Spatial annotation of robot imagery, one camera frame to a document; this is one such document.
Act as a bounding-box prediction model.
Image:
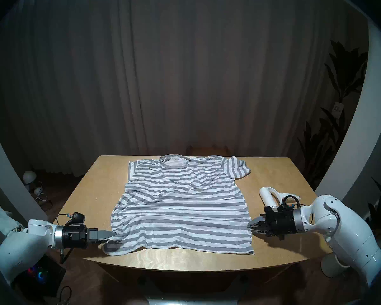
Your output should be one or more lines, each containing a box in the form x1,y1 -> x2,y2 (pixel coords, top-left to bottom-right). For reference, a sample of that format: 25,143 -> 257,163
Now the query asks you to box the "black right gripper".
248,206 -> 294,241

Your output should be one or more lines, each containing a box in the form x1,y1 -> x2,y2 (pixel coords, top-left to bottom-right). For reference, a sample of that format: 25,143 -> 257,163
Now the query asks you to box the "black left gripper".
63,224 -> 117,250

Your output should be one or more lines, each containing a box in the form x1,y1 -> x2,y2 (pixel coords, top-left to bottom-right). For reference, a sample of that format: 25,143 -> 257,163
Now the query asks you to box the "white lint roller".
259,187 -> 301,213

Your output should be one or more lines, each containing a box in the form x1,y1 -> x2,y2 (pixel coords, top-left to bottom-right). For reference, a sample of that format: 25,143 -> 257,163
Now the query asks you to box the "grey white striped t-shirt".
102,154 -> 255,256

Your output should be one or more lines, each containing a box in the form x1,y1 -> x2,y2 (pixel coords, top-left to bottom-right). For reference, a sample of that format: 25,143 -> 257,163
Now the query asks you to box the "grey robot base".
144,295 -> 257,305

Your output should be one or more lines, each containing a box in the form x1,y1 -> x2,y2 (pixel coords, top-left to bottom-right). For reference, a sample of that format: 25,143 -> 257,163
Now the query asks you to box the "computer case with RGB fans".
14,254 -> 66,298

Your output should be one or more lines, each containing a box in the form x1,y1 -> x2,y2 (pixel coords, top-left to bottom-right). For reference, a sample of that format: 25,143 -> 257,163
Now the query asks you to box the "white plant pot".
321,252 -> 351,278

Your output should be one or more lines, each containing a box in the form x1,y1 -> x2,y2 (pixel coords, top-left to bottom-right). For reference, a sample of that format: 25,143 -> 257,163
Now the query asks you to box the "large white mushroom lamp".
22,170 -> 37,191

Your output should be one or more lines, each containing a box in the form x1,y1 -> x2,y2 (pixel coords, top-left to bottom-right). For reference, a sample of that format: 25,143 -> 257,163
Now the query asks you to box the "white curved arch panel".
314,20 -> 381,216
0,107 -> 49,233

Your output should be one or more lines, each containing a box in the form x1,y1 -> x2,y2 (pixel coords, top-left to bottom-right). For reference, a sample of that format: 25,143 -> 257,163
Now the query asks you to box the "pile of cloth bags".
0,201 -> 24,244

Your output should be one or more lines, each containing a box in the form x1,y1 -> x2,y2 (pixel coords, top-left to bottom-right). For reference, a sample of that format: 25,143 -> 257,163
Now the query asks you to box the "tall dark leafy plant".
297,40 -> 369,184

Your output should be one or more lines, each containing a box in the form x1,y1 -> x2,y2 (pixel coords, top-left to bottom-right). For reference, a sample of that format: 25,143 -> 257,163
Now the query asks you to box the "beige pleated curtain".
0,0 -> 350,178

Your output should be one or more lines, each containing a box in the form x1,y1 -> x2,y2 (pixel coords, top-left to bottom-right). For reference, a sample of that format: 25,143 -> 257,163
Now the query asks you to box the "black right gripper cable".
278,195 -> 302,213

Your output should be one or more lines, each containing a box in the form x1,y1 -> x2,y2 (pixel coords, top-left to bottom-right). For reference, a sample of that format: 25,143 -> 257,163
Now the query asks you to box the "white lamp cable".
35,180 -> 53,212

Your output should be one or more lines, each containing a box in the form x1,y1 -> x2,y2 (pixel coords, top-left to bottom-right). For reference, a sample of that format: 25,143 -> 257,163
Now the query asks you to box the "black floor cable coil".
59,285 -> 73,305

